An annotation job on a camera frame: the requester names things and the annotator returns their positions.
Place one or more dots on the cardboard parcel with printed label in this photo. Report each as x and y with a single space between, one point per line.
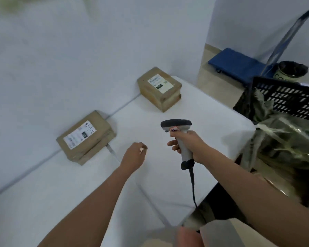
160 88

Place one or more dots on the cardboard parcel with handwritten label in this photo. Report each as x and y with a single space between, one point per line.
86 137

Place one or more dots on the blue platform trolley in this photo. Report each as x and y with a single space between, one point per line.
249 60

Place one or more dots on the person's right forearm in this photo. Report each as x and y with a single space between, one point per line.
257 200

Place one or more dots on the person's left fingers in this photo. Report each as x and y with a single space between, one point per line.
141 147

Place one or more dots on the person's left hand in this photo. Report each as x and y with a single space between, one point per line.
132 158

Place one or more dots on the person's left forearm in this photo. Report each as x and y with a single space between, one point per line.
90 210

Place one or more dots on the grey handheld barcode scanner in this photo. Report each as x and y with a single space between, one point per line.
180 141

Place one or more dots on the black plastic crate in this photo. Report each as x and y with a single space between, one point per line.
287 97

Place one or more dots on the clear plastic bag bundle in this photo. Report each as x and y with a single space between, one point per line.
283 137

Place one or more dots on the bin with black liner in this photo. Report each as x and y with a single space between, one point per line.
291 71

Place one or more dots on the person's right hand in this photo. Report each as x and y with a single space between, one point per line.
191 147

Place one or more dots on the person's right thumb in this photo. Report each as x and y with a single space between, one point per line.
175 131

